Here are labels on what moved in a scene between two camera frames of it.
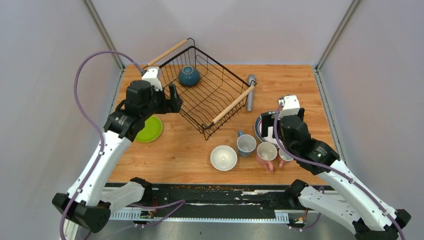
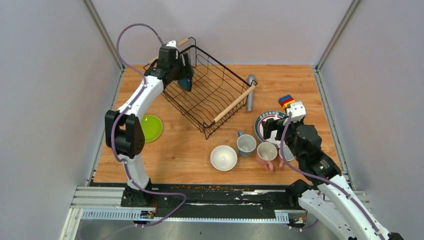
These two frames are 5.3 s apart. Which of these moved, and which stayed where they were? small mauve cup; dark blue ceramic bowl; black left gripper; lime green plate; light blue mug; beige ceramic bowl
Moved: dark blue ceramic bowl; black left gripper
Stayed: lime green plate; light blue mug; small mauve cup; beige ceramic bowl
